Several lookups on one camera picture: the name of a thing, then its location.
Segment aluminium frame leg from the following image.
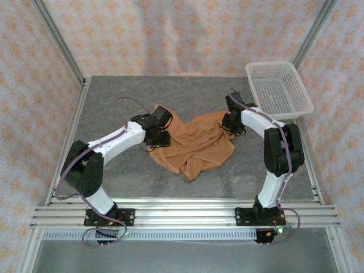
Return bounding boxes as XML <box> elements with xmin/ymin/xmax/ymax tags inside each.
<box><xmin>325</xmin><ymin>227</ymin><xmax>351</xmax><ymax>273</ymax></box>
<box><xmin>16</xmin><ymin>227</ymin><xmax>44</xmax><ymax>273</ymax></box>

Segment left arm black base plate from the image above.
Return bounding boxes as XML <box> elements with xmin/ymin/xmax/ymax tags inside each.
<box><xmin>84</xmin><ymin>208</ymin><xmax>136</xmax><ymax>228</ymax></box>

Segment orange-tan t-shirt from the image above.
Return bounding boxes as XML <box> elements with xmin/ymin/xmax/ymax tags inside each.
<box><xmin>147</xmin><ymin>104</ymin><xmax>237</xmax><ymax>183</ymax></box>

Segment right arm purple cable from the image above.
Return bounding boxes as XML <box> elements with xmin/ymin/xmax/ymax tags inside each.
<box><xmin>229</xmin><ymin>88</ymin><xmax>302</xmax><ymax>247</ymax></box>

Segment aluminium table side rail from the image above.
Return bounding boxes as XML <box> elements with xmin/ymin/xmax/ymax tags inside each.
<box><xmin>294</xmin><ymin>118</ymin><xmax>325</xmax><ymax>204</ymax></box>
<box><xmin>45</xmin><ymin>78</ymin><xmax>92</xmax><ymax>205</ymax></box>

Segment grey slotted cable duct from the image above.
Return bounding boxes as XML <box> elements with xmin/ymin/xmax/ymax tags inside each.
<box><xmin>42</xmin><ymin>229</ymin><xmax>258</xmax><ymax>241</ymax></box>

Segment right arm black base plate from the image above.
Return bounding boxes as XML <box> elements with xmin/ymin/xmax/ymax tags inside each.
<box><xmin>235</xmin><ymin>206</ymin><xmax>286</xmax><ymax>228</ymax></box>

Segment small controller board with wires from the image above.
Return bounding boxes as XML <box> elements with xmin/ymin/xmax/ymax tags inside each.
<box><xmin>266</xmin><ymin>217</ymin><xmax>293</xmax><ymax>238</ymax></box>
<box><xmin>95</xmin><ymin>218</ymin><xmax>127</xmax><ymax>238</ymax></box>

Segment aluminium frame post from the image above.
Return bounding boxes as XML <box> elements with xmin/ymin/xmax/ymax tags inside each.
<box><xmin>292</xmin><ymin>0</ymin><xmax>338</xmax><ymax>68</ymax></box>
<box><xmin>31</xmin><ymin>0</ymin><xmax>86</xmax><ymax>84</ymax></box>

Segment white perforated plastic basket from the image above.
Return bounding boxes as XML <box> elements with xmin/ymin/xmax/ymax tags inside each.
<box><xmin>245</xmin><ymin>60</ymin><xmax>315</xmax><ymax>121</ymax></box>

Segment aluminium mounting rail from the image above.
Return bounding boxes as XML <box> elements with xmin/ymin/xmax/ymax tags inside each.
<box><xmin>30</xmin><ymin>198</ymin><xmax>342</xmax><ymax>229</ymax></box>

